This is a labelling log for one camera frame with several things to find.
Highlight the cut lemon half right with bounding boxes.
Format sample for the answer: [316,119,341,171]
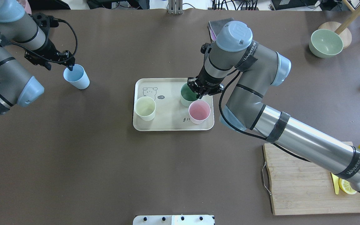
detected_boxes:
[338,178,357,195]

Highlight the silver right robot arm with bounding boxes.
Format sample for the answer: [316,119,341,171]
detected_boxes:
[187,21,360,193]

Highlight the cream rectangular tray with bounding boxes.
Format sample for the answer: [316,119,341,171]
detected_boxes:
[133,78,215,131]

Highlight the wooden cutting board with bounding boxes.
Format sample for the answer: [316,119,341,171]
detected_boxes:
[262,143,360,216]

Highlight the pink cup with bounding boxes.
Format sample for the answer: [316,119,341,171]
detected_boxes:
[188,100,211,124]

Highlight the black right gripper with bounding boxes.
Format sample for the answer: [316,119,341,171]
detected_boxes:
[187,67,225,99]

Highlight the mint green bowl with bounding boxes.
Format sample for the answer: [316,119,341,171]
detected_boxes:
[309,29,344,58]

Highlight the wooden cup tree stand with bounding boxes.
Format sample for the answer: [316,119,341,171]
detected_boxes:
[318,0,360,49]

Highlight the grey folded cloth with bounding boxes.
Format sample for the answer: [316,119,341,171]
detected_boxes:
[208,17,234,42]

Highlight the white control box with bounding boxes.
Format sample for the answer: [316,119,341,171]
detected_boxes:
[133,214,215,225]

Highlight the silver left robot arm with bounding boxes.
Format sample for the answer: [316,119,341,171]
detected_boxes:
[0,0,75,115]

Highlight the light blue cup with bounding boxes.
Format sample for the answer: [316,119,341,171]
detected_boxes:
[63,64,90,90]

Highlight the yellow plastic knife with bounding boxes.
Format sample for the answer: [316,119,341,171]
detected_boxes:
[330,173,340,195]

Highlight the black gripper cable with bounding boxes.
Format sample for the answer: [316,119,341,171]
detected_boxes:
[219,71,312,163]

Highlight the green cup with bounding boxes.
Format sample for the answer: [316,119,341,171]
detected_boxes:
[180,83,198,107]

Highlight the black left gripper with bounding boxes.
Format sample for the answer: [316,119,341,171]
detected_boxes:
[24,47,75,71]

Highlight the cream white cup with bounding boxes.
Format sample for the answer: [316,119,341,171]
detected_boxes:
[134,96,156,121]

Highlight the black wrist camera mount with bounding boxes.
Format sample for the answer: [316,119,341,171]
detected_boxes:
[200,42,211,54]

